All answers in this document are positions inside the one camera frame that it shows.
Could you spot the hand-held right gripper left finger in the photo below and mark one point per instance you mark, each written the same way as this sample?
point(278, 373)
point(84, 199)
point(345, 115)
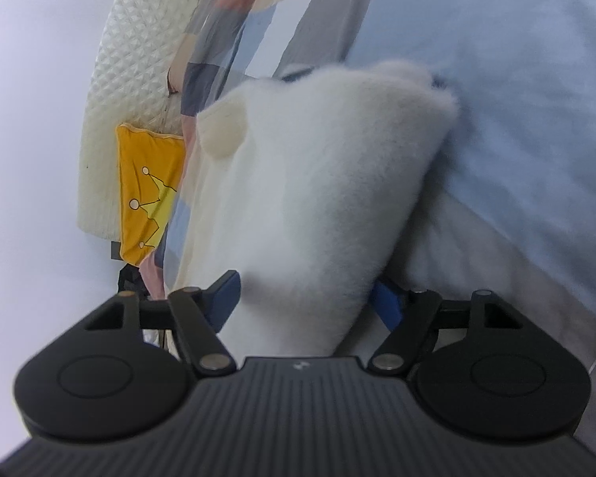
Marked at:
point(226, 298)

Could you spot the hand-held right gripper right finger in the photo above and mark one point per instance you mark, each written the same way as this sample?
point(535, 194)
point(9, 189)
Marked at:
point(387, 308)

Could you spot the white fluffy striped sweater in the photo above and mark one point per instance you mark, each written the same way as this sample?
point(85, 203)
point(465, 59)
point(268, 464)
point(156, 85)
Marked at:
point(318, 184)

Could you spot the yellow crown print pillow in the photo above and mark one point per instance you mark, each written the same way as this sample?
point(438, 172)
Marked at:
point(139, 169)

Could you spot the cream quilted headboard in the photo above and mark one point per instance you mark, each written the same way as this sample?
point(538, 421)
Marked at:
point(129, 59)

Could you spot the patchwork bed blanket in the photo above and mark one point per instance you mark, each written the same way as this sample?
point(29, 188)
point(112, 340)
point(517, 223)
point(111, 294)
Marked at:
point(526, 84)

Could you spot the dark wall socket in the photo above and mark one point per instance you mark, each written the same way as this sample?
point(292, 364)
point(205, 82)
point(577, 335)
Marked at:
point(115, 251)

